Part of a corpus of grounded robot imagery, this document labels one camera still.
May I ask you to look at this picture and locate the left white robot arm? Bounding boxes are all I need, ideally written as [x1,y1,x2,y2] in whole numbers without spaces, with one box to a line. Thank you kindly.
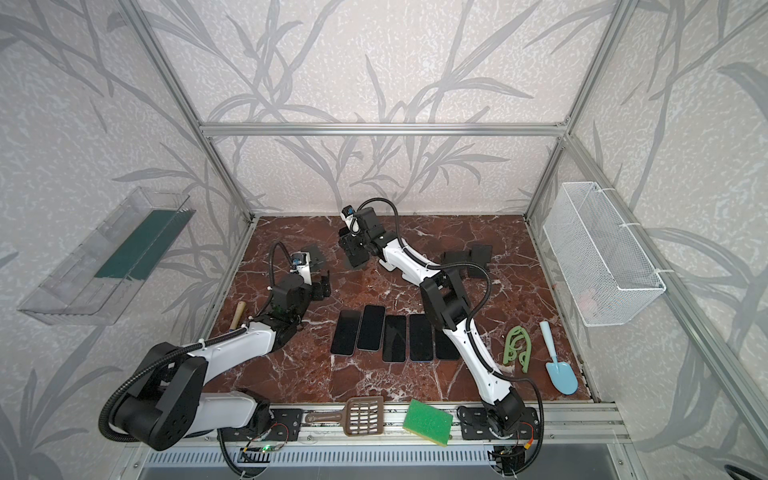
[98,251,331,451]

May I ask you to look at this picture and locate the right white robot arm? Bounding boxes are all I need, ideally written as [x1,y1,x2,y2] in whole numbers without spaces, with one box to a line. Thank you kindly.
[339,197,525,438]

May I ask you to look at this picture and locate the brown slotted scoop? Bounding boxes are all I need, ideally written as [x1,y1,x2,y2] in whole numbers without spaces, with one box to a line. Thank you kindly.
[305,396,384,437]

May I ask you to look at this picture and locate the green yellow sponge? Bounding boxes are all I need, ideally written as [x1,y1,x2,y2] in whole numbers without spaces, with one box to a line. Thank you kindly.
[402,400,453,447]

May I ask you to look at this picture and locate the green plastic hook toy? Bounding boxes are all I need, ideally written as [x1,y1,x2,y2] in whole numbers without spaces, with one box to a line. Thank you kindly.
[503,326,532,374]

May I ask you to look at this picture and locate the aluminium back crossbar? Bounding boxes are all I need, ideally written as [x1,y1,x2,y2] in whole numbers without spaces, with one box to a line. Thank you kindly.
[200,123,566,137]

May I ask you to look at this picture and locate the pink object in basket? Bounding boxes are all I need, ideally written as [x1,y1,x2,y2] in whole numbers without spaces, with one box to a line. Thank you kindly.
[577,288,600,317]

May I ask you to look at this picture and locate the light blue plastic shovel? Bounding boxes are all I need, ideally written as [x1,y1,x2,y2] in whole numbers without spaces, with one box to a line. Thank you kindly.
[539,321,578,395]

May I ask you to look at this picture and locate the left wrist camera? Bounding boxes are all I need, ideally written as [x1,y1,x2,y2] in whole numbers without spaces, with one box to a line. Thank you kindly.
[290,251,312,285]

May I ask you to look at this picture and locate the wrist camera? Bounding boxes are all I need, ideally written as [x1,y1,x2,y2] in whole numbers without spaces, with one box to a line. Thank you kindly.
[341,205,359,234]
[290,251,312,285]

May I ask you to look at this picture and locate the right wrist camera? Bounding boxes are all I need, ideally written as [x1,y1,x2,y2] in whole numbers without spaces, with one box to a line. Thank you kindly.
[341,205,359,234]

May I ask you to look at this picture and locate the blue shovel wooden handle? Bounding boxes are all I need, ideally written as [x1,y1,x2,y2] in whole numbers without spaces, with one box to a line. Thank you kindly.
[229,301,247,331]

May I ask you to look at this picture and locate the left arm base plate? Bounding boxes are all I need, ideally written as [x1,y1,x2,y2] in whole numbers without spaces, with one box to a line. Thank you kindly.
[260,408,304,443]

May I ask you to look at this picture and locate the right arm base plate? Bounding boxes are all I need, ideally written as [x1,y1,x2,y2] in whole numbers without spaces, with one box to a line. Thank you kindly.
[456,405,541,441]

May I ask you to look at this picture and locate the clear plastic wall tray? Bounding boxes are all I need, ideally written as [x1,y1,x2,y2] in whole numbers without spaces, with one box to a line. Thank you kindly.
[17,187,196,326]

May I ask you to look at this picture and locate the white wire basket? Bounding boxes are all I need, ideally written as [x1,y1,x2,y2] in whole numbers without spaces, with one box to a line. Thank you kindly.
[543,182,666,327]

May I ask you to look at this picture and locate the aluminium front rail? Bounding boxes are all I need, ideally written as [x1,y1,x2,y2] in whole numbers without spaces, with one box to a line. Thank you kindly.
[231,401,630,450]

